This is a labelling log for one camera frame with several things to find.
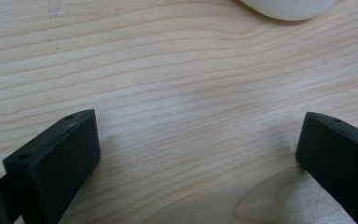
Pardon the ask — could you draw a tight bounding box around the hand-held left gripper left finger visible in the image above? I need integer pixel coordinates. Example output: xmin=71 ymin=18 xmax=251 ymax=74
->
xmin=0 ymin=108 xmax=102 ymax=224

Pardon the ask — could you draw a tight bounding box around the white bowl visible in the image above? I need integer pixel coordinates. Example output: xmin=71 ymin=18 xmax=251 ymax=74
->
xmin=238 ymin=0 xmax=338 ymax=21

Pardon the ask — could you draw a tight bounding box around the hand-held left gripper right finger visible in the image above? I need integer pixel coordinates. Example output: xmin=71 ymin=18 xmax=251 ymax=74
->
xmin=295 ymin=111 xmax=358 ymax=224

